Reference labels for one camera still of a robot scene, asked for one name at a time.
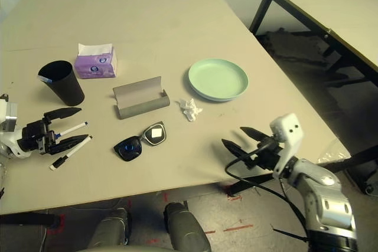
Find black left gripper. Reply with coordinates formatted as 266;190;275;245
22;106;89;155

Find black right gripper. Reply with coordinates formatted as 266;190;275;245
221;127;286;173

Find white marker blue cap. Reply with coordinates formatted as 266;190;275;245
57;121;89;138

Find white marker black cap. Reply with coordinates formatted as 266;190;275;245
49;136;93;171

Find white tissue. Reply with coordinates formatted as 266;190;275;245
176;98;204;122

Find black sunglasses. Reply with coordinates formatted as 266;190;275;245
113;120;168;163

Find light green plastic plate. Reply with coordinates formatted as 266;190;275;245
188;58;249;100

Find grey glasses case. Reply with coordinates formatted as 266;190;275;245
112;76;171;120

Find black tapered cup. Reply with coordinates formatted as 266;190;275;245
37;60;86;107

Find black metal table leg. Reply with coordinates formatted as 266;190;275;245
229;174;276;197
0;212;63;231

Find blue plastic plate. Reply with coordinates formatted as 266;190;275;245
190;86;247;103

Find purple tissue pack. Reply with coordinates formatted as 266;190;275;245
73;42;118;80

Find clear plastic wrap scrap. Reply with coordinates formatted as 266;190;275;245
317;139;352;164

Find grey robot right leg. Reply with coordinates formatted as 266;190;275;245
164;201;212;252

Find grey robot leg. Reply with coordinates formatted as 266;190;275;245
88;207;132;252
164;201;212;252

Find grey robot left leg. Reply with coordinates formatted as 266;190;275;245
88;207;132;252

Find black table base beam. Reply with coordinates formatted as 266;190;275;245
317;142;378;197

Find black framed side table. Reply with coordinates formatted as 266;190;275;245
249;0;378;87

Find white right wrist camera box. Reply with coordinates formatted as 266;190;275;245
270;113;305;181

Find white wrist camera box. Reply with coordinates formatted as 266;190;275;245
0;94;30;158
270;113;305;181

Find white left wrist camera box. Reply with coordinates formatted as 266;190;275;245
0;94;30;158

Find thin white floor cable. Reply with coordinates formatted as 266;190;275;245
38;197;128;252

